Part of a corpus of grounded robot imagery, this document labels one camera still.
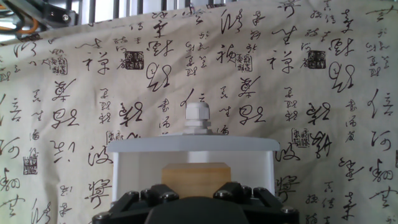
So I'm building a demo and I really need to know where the beige calligraphy print cloth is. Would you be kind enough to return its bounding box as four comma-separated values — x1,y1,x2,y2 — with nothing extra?
0,0,398,224

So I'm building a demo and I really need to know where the orange cable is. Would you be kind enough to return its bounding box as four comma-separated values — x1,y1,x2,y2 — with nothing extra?
0,17,40,35

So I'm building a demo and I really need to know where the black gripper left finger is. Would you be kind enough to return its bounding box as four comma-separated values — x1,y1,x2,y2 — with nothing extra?
92,184,180,224

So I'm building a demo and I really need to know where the wooden block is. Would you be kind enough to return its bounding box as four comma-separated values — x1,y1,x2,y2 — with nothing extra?
160,162,232,200

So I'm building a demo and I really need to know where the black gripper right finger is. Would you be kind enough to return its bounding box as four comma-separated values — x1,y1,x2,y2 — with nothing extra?
213,182,300,224

